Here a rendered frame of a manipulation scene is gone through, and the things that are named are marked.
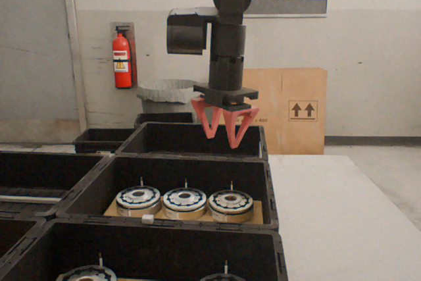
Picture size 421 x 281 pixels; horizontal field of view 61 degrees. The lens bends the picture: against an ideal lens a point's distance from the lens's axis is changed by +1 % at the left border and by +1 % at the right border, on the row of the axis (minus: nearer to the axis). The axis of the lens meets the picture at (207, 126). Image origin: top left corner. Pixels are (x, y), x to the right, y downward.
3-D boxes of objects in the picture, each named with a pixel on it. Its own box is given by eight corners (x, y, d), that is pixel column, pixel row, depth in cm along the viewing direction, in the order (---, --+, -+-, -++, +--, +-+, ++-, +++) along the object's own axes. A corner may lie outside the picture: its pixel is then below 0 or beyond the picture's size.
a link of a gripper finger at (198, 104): (214, 149, 60) (216, 95, 57) (188, 137, 65) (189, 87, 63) (242, 141, 64) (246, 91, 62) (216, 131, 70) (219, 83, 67)
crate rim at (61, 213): (268, 169, 89) (269, 160, 88) (279, 242, 60) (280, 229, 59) (112, 162, 93) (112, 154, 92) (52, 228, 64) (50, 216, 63)
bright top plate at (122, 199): (162, 187, 90) (161, 185, 90) (156, 208, 81) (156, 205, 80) (122, 187, 90) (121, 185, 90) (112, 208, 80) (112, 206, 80)
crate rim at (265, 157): (263, 131, 117) (263, 125, 116) (268, 169, 89) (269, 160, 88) (144, 128, 121) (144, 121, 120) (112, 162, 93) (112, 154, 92)
